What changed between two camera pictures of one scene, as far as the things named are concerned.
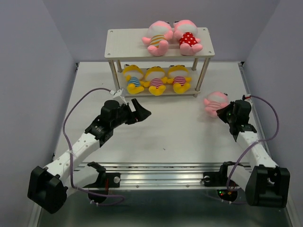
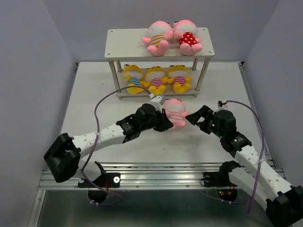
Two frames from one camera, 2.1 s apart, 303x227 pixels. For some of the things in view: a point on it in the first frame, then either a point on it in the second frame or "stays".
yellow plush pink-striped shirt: [155, 79] stays
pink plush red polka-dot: [185, 31] stays
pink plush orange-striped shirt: [159, 32] stays
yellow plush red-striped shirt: [177, 75] stays
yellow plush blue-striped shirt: [133, 75] stays
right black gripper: [220, 112] -> [205, 112]
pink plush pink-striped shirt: [215, 101] -> [175, 110]
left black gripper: [139, 114] -> [165, 123]
